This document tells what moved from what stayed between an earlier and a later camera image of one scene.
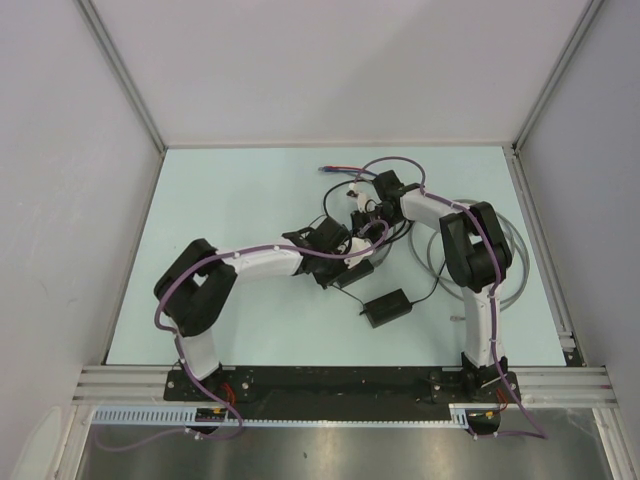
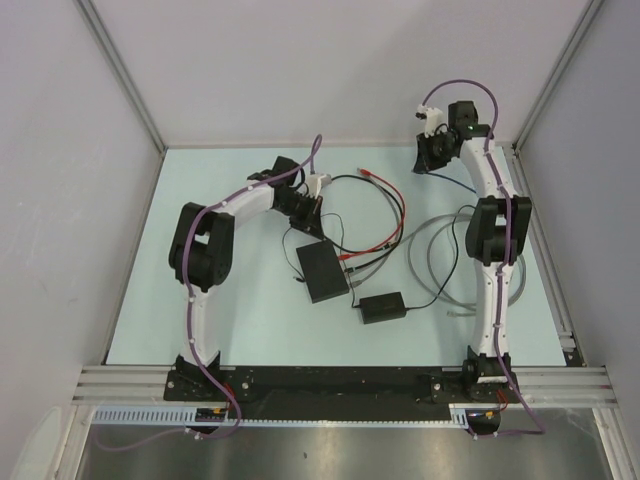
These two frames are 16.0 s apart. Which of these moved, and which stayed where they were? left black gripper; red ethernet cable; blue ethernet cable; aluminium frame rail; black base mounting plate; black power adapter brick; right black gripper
Moved: blue ethernet cable; left black gripper; red ethernet cable; right black gripper
Stayed: black base mounting plate; aluminium frame rail; black power adapter brick
